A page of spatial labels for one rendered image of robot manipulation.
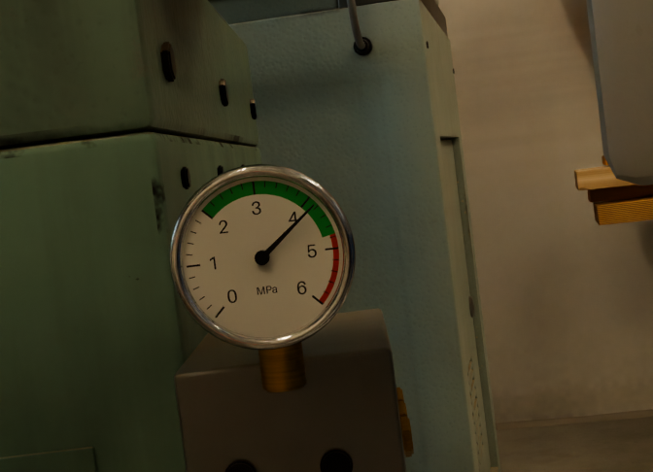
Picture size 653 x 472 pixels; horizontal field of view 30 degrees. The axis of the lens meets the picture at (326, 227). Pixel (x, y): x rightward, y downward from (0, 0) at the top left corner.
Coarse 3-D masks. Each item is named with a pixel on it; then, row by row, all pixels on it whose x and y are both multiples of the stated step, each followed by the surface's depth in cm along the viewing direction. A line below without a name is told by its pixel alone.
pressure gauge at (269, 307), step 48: (240, 192) 41; (288, 192) 41; (192, 240) 41; (240, 240) 41; (288, 240) 41; (336, 240) 41; (192, 288) 41; (240, 288) 41; (288, 288) 41; (336, 288) 41; (240, 336) 41; (288, 336) 41; (288, 384) 43
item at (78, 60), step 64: (0, 0) 47; (64, 0) 47; (128, 0) 47; (192, 0) 66; (0, 64) 47; (64, 64) 47; (128, 64) 47; (192, 64) 63; (0, 128) 47; (64, 128) 47; (128, 128) 47; (192, 128) 60; (256, 128) 102
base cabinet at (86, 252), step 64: (0, 192) 47; (64, 192) 47; (128, 192) 47; (192, 192) 56; (0, 256) 48; (64, 256) 48; (128, 256) 47; (0, 320) 48; (64, 320) 48; (128, 320) 48; (192, 320) 51; (0, 384) 48; (64, 384) 48; (128, 384) 48; (0, 448) 48; (64, 448) 48; (128, 448) 48
